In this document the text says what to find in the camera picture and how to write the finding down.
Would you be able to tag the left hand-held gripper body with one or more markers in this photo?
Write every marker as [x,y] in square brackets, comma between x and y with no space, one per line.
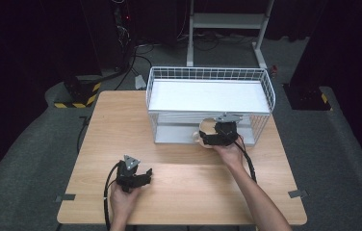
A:
[127,178]

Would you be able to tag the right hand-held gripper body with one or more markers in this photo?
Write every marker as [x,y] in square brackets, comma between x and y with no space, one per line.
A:
[227,133]

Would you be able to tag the cream ceramic mug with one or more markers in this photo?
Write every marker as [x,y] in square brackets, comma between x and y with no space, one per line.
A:
[206,126]

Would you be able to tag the person's right hand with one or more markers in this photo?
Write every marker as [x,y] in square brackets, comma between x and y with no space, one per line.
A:
[232,154]

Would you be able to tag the person's left hand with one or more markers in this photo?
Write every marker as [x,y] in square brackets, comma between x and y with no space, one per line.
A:
[122,202]

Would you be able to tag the grey tape strip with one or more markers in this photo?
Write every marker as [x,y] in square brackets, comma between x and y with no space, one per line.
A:
[65,198]
[297,193]

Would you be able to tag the black base with yellow stripes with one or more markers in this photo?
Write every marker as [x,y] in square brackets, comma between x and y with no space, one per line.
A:
[79,93]
[307,96]

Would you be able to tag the small grey floor box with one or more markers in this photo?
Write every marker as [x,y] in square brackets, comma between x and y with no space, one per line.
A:
[140,82]

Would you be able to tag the white metal stand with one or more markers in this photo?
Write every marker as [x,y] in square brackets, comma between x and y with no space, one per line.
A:
[227,20]

